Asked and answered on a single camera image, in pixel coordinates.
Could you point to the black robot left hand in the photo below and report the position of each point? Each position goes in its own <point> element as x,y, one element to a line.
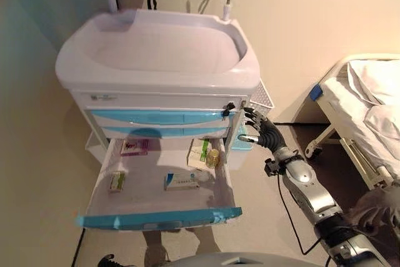
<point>111,262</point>

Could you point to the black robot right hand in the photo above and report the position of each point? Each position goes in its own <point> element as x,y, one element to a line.
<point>272,135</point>

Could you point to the blue front cart drawer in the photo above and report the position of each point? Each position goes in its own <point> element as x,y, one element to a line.
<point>140,117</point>
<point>175,131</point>
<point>150,198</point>

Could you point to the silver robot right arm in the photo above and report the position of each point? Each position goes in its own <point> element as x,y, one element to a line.
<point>303,176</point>

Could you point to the tall green white medicine box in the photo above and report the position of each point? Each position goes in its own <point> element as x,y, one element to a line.
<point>196,154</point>

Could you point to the small green medicine box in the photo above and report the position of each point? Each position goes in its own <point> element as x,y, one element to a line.
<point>116,182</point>

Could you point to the blue white medicine box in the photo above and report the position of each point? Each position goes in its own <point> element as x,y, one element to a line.
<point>182,181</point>

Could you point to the pink medicine box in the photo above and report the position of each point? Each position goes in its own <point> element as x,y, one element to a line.
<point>134,147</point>

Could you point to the white bin blue lid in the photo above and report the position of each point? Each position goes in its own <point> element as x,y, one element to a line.
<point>245,154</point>

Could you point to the white lattice basket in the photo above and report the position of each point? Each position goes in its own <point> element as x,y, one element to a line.
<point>262,98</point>

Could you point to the silver cart latch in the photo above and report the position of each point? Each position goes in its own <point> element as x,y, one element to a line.
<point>243,104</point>

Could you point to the bed caster wheel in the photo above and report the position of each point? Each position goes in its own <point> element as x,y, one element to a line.
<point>312,154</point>

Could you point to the black cart keys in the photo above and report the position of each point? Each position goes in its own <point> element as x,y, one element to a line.
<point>227,109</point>

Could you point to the blue bed corner bumper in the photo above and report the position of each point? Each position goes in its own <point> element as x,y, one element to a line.
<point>316,92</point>

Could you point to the gold capped bottle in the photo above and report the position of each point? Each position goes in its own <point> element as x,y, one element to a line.
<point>213,158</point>

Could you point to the white sheeted mattress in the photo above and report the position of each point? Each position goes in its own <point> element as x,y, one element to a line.
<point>347,104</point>

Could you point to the grey robot torso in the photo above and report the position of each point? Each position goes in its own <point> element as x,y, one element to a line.
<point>218,261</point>

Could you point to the white folded blanket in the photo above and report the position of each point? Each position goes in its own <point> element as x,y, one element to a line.
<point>386,126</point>

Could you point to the white pillow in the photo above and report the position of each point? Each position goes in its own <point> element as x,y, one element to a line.
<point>378,79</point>

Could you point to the person in grey trousers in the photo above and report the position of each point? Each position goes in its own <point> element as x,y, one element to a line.
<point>378,207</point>

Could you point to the white blue medical cart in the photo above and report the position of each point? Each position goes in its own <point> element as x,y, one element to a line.
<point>156,54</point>

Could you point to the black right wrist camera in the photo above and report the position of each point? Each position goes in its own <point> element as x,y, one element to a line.
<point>271,167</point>

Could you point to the cream hospital bed frame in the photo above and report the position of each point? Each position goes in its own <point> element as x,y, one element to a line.
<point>331,113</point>

